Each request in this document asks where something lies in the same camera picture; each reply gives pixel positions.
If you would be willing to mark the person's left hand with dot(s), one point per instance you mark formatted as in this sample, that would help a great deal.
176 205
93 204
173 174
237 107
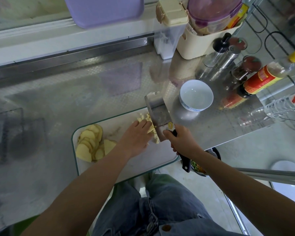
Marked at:
135 140

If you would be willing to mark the pile of yellow potato slices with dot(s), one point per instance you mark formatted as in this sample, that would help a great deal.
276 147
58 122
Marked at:
92 145

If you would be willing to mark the white bowl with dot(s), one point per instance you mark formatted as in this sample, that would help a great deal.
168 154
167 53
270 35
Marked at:
196 95

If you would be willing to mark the metal bowl with scraps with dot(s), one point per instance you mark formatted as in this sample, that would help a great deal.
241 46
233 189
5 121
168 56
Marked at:
202 167

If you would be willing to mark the steel cleaver knife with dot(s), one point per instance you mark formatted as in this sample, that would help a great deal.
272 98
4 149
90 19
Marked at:
159 113

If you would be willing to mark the person's blue jeans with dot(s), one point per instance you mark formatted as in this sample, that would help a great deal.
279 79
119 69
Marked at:
132 216

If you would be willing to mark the pile of diced potato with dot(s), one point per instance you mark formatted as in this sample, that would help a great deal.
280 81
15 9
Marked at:
148 124

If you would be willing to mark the clear container cream lid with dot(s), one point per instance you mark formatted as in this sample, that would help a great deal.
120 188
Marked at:
168 32

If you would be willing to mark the glass jar red lid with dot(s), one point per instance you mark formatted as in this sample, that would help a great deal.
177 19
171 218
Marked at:
249 66

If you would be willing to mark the white cutting board green rim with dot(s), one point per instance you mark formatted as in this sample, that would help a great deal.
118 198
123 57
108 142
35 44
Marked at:
147 162

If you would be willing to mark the cream plastic canister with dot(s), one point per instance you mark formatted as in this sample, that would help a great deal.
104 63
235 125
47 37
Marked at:
194 46

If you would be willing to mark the glass bottle black cap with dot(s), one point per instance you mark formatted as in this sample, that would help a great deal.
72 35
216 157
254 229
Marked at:
217 49

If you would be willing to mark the person's right hand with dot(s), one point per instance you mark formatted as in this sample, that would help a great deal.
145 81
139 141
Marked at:
183 140

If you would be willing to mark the sauce bottle red label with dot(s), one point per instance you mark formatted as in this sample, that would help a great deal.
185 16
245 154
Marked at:
263 78

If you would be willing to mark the white round plate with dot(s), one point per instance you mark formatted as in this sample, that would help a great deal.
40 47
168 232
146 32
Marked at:
289 182

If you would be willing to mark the person's left forearm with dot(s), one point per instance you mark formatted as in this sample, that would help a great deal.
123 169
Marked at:
73 196

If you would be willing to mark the purple plastic cutting board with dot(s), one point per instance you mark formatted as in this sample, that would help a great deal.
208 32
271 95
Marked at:
103 11

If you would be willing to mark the clear plastic bottle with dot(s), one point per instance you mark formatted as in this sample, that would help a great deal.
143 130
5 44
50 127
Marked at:
285 103

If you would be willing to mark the steel shaker brown cap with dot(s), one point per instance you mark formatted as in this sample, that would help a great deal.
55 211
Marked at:
226 59

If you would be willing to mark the purple lid food container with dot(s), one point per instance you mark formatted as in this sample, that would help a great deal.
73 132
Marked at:
216 12

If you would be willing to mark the person's right forearm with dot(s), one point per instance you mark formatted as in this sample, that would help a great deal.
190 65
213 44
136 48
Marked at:
250 191

